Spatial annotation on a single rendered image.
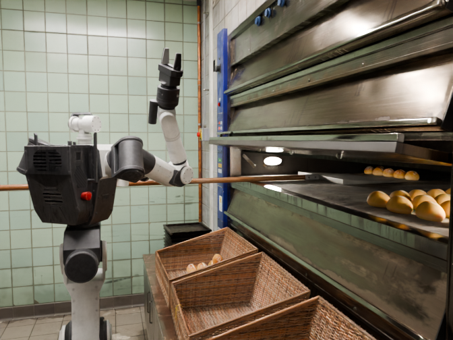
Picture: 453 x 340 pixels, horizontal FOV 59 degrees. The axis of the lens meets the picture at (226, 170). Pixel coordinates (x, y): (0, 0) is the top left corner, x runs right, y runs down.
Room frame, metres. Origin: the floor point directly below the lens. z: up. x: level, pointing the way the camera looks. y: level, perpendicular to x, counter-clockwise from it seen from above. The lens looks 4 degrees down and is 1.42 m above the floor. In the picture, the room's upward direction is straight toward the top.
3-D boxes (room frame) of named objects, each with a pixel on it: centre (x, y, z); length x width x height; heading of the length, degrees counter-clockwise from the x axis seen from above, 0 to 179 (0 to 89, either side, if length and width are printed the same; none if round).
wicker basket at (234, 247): (2.26, 0.14, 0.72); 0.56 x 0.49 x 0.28; 17
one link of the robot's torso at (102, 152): (1.54, 0.58, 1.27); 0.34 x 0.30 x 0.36; 72
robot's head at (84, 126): (1.60, 0.56, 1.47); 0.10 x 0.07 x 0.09; 72
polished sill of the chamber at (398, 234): (1.79, -0.30, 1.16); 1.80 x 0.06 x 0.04; 16
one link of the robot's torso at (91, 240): (1.51, 0.55, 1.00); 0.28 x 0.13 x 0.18; 17
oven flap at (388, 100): (1.78, -0.27, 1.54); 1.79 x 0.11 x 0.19; 16
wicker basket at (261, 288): (1.69, -0.03, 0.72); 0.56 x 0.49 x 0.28; 14
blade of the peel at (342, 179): (2.45, -0.72, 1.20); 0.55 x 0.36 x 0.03; 15
